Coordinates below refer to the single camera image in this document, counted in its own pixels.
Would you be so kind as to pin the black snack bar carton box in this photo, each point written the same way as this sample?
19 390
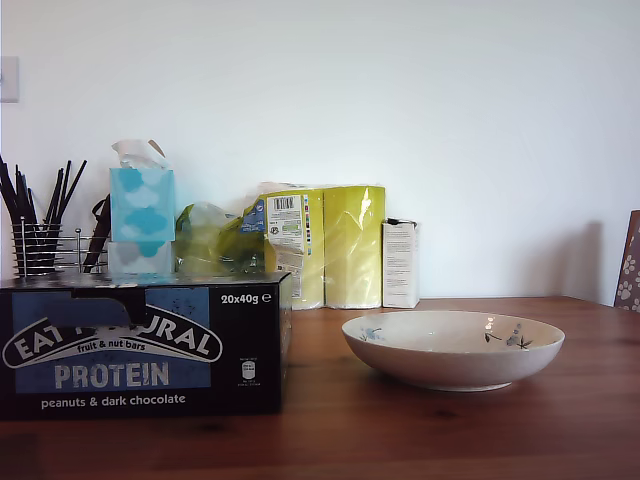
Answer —
150 380

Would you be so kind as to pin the small white printed carton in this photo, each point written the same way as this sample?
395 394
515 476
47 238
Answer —
400 265

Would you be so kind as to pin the blue cloud print tissue box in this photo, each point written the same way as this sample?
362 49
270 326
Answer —
142 210

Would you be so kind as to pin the yellow paper towel pack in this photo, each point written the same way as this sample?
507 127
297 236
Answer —
345 245

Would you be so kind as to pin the crumpled green plastic bag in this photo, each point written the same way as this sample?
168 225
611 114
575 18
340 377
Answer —
210 240

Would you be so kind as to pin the white floral ceramic bowl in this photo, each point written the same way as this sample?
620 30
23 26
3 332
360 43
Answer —
450 365

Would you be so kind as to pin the white tissue sheet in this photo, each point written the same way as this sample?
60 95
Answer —
132 152

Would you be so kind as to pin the dark brown wooden utensil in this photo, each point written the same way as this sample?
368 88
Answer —
97 235

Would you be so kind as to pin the thin black stick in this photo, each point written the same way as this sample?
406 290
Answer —
33 205
70 190
21 195
9 187
63 190

